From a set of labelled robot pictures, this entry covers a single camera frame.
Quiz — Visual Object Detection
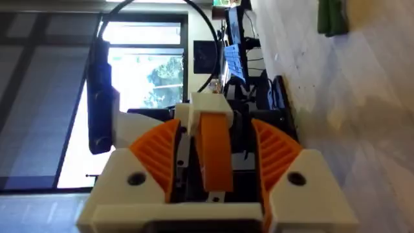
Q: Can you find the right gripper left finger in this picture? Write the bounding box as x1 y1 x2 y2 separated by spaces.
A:
76 118 182 233

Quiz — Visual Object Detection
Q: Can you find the black wall panel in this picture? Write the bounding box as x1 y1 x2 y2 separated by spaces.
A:
193 39 224 75

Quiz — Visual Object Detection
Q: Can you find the black cable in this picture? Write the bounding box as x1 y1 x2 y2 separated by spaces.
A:
96 0 222 93

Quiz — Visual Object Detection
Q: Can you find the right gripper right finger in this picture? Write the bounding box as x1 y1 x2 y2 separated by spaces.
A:
251 118 360 233

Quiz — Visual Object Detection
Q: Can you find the dark green object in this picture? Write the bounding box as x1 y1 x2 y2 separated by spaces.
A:
317 0 351 38

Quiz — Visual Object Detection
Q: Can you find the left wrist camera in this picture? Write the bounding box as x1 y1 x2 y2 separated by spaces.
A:
86 38 115 155

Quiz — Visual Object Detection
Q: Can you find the computer monitor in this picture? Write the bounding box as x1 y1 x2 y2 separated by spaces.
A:
223 5 250 85

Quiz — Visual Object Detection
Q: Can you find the window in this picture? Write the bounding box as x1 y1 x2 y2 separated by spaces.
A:
55 12 190 190

